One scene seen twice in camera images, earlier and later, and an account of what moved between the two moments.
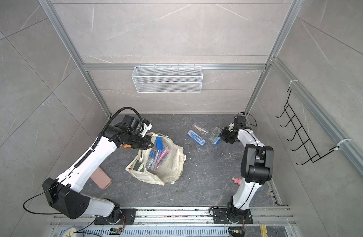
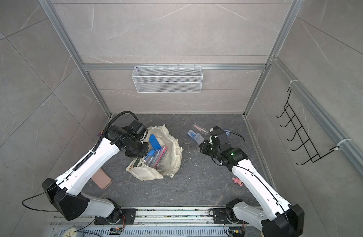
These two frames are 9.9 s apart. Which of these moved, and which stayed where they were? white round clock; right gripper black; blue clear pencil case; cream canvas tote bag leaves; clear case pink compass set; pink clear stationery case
Moved: right gripper black; cream canvas tote bag leaves
Stayed: blue clear pencil case; clear case pink compass set; pink clear stationery case; white round clock
